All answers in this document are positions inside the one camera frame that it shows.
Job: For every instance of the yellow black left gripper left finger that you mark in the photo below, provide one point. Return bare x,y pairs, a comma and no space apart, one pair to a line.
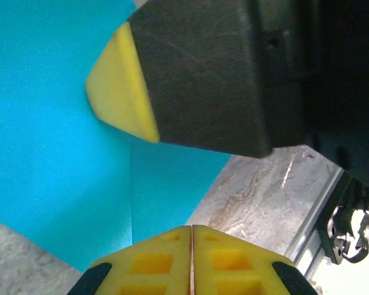
147,270

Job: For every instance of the aluminium mounting rail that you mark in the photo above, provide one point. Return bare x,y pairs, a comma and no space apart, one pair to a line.
310,246

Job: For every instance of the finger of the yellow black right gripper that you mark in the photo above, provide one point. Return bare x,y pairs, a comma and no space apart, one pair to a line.
196,77

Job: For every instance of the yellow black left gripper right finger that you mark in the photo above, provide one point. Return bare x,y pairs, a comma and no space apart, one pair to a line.
233,270

